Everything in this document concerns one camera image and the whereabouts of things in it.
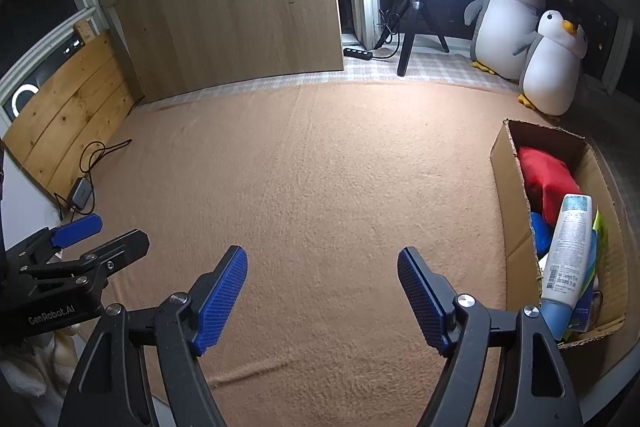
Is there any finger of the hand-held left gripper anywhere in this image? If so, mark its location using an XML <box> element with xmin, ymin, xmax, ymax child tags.
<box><xmin>5</xmin><ymin>213</ymin><xmax>104</xmax><ymax>267</ymax></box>
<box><xmin>19</xmin><ymin>228</ymin><xmax>151</xmax><ymax>292</ymax></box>

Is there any light wooden board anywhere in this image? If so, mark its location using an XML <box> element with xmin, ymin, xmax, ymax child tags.
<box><xmin>102</xmin><ymin>0</ymin><xmax>346</xmax><ymax>105</ymax></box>

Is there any tan blanket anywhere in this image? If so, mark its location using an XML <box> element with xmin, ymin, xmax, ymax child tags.
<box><xmin>60</xmin><ymin>79</ymin><xmax>551</xmax><ymax>403</ymax></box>

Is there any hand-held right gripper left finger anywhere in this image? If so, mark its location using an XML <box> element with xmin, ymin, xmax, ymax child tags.
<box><xmin>57</xmin><ymin>245</ymin><xmax>249</xmax><ymax>427</ymax></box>

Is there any blue sachet packet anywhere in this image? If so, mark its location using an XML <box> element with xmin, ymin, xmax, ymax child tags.
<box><xmin>570</xmin><ymin>232</ymin><xmax>601</xmax><ymax>333</ymax></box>

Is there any pine wood panel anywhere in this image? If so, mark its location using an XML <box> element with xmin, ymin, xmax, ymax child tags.
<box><xmin>2</xmin><ymin>19</ymin><xmax>137</xmax><ymax>198</ymax></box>

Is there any person's left hand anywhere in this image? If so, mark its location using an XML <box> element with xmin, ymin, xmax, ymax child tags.
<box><xmin>47</xmin><ymin>323</ymin><xmax>84</xmax><ymax>400</ymax></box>

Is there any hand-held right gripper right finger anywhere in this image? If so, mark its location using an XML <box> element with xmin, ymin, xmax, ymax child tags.
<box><xmin>397</xmin><ymin>247</ymin><xmax>583</xmax><ymax>427</ymax></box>

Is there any yellow-green tube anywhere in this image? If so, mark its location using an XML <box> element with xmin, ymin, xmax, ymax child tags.
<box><xmin>575</xmin><ymin>208</ymin><xmax>610</xmax><ymax>308</ymax></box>

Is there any cardboard box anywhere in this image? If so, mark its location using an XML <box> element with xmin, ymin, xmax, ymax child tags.
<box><xmin>489</xmin><ymin>118</ymin><xmax>628</xmax><ymax>350</ymax></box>

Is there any black adapter cable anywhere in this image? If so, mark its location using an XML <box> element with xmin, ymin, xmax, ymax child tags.
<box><xmin>52</xmin><ymin>138</ymin><xmax>133</xmax><ymax>220</ymax></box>

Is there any red pouch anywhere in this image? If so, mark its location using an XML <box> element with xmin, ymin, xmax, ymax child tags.
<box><xmin>516</xmin><ymin>146</ymin><xmax>583</xmax><ymax>228</ymax></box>

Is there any large penguin plush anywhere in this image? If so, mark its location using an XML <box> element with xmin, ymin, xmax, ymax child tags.
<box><xmin>464</xmin><ymin>0</ymin><xmax>547</xmax><ymax>82</ymax></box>

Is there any white tube with blue cap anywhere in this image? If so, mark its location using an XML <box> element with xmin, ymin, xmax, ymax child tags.
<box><xmin>540</xmin><ymin>193</ymin><xmax>595</xmax><ymax>342</ymax></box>

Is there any small penguin plush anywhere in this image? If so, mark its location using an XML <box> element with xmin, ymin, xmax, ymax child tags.
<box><xmin>516</xmin><ymin>9</ymin><xmax>590</xmax><ymax>116</ymax></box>

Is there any black power strip cable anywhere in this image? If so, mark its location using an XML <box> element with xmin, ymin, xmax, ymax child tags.
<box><xmin>372</xmin><ymin>9</ymin><xmax>403</xmax><ymax>58</ymax></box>

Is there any black tripod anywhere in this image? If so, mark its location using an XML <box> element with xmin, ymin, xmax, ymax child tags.
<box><xmin>374</xmin><ymin>0</ymin><xmax>451</xmax><ymax>78</ymax></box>

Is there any grey adapter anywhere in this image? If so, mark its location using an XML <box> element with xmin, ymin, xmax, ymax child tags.
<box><xmin>67</xmin><ymin>177</ymin><xmax>96</xmax><ymax>212</ymax></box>

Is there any blue round jar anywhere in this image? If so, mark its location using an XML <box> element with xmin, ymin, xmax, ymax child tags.
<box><xmin>529</xmin><ymin>212</ymin><xmax>553</xmax><ymax>260</ymax></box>

